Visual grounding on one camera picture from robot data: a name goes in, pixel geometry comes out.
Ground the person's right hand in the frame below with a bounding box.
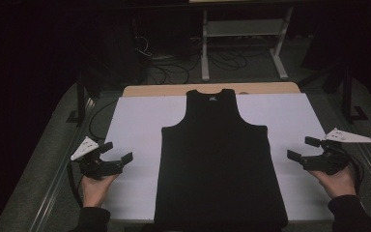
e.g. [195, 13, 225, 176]
[308, 164, 357, 199]

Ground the black metal stand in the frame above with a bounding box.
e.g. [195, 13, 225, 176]
[298, 62, 370, 124]
[66, 71, 103, 126]

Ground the left hand-held gripper cable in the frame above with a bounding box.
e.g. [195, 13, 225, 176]
[66, 159, 85, 208]

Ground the thin black curved cable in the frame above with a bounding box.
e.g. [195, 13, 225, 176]
[88, 100, 119, 141]

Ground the thin white cable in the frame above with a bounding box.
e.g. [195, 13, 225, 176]
[134, 34, 153, 58]

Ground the person's left hand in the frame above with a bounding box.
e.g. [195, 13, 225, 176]
[81, 173, 119, 209]

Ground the white foam board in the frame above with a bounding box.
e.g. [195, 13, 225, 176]
[100, 93, 335, 224]

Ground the tangle of black floor cables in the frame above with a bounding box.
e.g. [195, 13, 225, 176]
[147, 47, 249, 85]

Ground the white metal stand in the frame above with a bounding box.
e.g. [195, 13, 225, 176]
[200, 6, 295, 82]

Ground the right hand-held gripper cable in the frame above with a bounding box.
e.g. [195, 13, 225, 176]
[346, 154, 366, 196]

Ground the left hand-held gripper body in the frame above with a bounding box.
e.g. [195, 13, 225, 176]
[70, 135, 125, 180]

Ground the black tank top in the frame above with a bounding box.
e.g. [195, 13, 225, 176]
[154, 88, 289, 232]

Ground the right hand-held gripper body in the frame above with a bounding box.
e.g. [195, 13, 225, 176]
[300, 128, 371, 176]

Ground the hand-held gripper cable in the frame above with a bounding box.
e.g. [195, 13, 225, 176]
[346, 154, 366, 196]
[66, 159, 85, 208]

